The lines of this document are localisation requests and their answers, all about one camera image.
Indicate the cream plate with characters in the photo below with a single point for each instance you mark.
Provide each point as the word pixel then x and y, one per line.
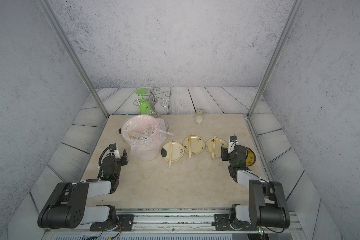
pixel 220 143
pixel 197 145

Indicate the white shaker bottle beige cap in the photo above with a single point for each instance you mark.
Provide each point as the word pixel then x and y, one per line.
pixel 199 116

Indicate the cream plate with dark patch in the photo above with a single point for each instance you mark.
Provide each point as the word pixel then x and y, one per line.
pixel 177 153

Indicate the left aluminium frame post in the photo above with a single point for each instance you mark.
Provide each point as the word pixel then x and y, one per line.
pixel 56 26

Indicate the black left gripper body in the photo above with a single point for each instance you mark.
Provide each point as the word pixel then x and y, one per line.
pixel 123 161

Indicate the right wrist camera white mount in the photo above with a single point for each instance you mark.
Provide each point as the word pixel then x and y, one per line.
pixel 232 144

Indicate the yellow plate brown rim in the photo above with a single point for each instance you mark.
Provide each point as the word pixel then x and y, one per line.
pixel 251 157

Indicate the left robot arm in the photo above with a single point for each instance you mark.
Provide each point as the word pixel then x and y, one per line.
pixel 67 207

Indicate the aluminium frame post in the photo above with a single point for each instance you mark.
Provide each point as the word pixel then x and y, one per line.
pixel 276 54
pixel 56 26

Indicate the chrome cup holder stand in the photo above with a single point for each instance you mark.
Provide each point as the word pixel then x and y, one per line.
pixel 158 96

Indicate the bamboo chopsticks pair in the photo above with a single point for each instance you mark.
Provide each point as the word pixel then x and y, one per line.
pixel 170 156
pixel 213 149
pixel 189 145

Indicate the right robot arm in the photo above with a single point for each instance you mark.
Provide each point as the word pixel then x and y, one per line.
pixel 267 206

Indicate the right aluminium frame post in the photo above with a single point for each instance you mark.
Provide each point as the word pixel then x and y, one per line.
pixel 276 54

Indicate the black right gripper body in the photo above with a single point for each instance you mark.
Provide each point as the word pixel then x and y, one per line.
pixel 226 156

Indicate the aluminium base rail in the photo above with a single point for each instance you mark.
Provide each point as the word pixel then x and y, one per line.
pixel 177 224

